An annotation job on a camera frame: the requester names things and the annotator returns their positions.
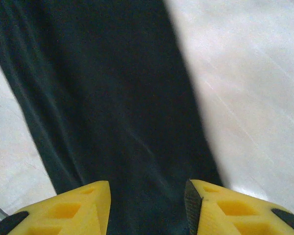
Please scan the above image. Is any black t-shirt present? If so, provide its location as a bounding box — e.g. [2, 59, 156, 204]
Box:
[0, 0, 225, 235]

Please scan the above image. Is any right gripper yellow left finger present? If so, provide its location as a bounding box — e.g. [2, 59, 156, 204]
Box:
[0, 180, 111, 235]

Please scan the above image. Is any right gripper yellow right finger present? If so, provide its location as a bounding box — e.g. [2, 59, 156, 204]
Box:
[184, 179, 294, 235]

